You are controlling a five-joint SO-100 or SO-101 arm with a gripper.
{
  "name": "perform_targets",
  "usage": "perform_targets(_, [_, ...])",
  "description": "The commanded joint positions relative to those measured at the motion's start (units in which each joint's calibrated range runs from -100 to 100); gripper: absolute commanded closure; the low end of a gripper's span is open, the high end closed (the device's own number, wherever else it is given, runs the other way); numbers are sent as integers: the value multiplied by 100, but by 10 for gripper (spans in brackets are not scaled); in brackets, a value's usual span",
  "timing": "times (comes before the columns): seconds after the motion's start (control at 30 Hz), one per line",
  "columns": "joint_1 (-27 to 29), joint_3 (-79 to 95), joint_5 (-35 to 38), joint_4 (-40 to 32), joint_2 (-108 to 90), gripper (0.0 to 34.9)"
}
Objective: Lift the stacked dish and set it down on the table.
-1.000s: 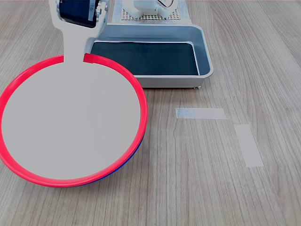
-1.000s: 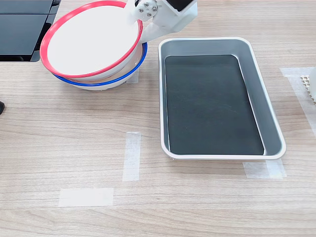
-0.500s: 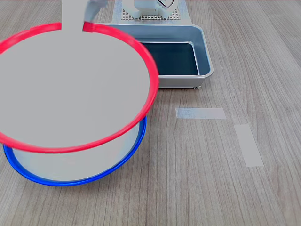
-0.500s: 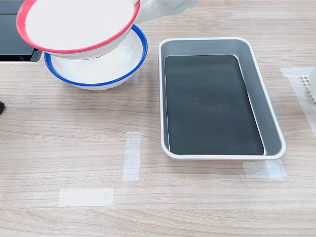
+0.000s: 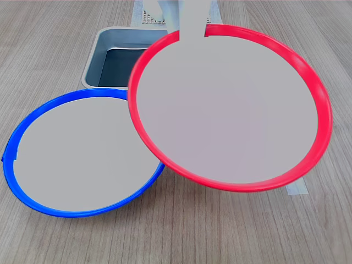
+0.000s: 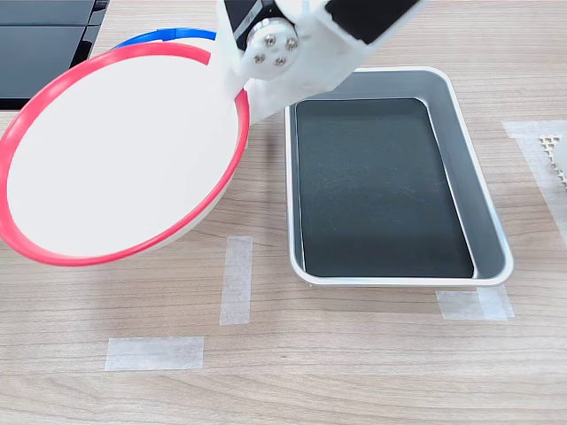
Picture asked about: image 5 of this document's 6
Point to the blue-rimmed white plate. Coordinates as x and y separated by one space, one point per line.
82 154

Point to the pale perforated plate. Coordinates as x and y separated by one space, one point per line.
148 19

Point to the red-rimmed white plate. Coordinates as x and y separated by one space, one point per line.
225 110

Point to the steel tray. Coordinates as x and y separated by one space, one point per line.
94 63

